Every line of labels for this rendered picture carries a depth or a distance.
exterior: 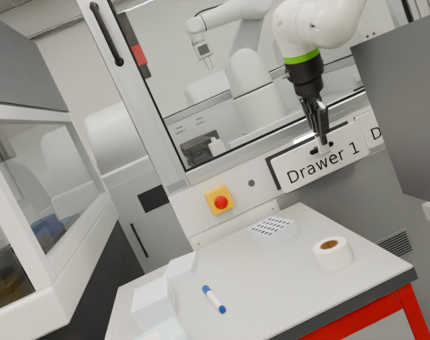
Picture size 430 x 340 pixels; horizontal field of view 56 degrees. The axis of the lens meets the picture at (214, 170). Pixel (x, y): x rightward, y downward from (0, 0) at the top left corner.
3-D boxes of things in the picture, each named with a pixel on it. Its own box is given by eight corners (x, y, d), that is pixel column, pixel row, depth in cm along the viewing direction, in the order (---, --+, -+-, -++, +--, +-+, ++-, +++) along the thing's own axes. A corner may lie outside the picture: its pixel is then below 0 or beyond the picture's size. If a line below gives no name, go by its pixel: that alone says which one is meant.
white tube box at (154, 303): (177, 316, 88) (167, 295, 88) (140, 333, 88) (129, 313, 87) (175, 292, 101) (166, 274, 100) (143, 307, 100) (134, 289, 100)
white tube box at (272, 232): (300, 233, 103) (294, 220, 102) (273, 249, 100) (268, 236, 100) (275, 227, 115) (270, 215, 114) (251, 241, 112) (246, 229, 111)
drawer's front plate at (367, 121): (447, 112, 130) (436, 81, 129) (368, 149, 128) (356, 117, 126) (443, 112, 132) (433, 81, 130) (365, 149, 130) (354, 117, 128)
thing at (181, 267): (192, 274, 107) (190, 269, 107) (163, 285, 108) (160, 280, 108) (198, 255, 119) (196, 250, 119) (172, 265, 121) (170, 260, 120)
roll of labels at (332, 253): (322, 275, 79) (314, 258, 78) (316, 260, 86) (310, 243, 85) (357, 263, 78) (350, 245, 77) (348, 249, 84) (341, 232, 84)
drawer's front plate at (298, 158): (370, 154, 123) (357, 121, 121) (285, 193, 121) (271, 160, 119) (367, 153, 124) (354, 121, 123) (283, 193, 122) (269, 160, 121)
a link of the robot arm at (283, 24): (291, -7, 102) (256, 10, 99) (325, -11, 91) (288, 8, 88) (303, 46, 108) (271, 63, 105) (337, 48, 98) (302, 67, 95)
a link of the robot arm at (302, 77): (329, 50, 99) (312, 45, 107) (287, 69, 98) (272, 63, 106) (334, 73, 102) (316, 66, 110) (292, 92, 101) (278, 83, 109)
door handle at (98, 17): (123, 61, 113) (93, -4, 110) (115, 65, 112) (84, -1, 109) (125, 64, 117) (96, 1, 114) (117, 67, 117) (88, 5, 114)
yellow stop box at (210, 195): (235, 207, 121) (226, 185, 120) (214, 217, 121) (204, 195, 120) (233, 204, 126) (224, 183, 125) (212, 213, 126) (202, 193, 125)
